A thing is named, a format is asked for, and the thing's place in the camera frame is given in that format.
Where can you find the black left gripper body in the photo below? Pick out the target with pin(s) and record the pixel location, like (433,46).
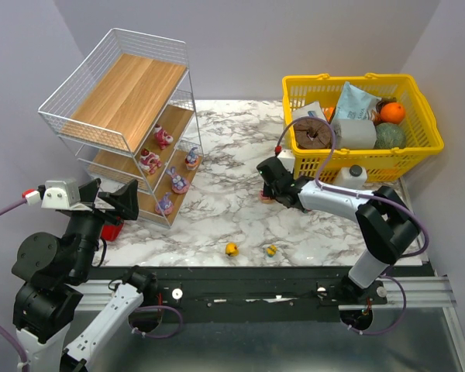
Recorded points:
(101,211)

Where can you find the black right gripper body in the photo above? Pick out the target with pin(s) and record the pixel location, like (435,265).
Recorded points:
(273,182)

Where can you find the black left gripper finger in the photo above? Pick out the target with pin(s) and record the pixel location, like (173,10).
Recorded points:
(124,201)
(88,192)

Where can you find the pink strawberry donut toy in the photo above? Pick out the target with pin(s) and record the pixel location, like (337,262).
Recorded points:
(264,198)

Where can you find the purple bunny pink donut toy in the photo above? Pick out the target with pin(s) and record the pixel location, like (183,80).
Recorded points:
(164,206)

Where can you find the red strawberry cake toy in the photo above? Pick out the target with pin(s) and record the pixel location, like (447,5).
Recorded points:
(149,161)

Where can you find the yellow minion toy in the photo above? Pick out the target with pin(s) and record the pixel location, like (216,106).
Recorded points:
(271,250)

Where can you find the pink strawberry figure toy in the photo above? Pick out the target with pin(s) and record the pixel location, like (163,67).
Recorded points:
(163,138)

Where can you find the purple figure orange donut toy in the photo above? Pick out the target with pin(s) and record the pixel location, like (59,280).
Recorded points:
(192,159)

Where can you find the yellow duck toy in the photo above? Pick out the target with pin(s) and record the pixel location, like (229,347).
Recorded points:
(231,250)

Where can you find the yellow plastic basket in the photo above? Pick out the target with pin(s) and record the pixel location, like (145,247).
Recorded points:
(381,122)

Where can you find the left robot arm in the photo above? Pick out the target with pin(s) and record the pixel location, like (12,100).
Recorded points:
(52,267)

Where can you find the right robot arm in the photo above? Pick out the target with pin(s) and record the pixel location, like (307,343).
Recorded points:
(388,227)

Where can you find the red bell pepper toy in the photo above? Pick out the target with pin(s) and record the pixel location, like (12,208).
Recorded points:
(111,232)

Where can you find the brown chocolate donut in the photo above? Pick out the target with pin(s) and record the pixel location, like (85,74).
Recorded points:
(312,134)

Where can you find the white bottle grey cap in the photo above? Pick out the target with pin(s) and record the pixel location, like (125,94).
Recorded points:
(353,177)

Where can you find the white tissue packet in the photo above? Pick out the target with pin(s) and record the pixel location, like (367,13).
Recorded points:
(310,112)

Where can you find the white paper roll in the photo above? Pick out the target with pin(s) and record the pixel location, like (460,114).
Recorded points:
(354,134)

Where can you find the light blue snack bag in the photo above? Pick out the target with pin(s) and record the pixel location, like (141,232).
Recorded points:
(356,104)

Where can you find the green melon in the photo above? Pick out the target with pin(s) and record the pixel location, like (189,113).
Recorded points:
(389,136)

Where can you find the orange fruit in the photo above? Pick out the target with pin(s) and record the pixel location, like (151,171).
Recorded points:
(393,112)

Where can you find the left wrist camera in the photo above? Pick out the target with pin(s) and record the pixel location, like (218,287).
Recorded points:
(55,194)

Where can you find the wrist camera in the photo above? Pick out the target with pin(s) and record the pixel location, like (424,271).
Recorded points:
(55,194)
(286,157)

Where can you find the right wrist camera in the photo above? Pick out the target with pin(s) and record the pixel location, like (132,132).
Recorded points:
(286,157)

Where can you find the white wire wooden shelf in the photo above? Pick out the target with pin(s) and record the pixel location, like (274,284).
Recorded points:
(107,108)

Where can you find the black mounting rail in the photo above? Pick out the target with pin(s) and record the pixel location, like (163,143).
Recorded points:
(282,294)

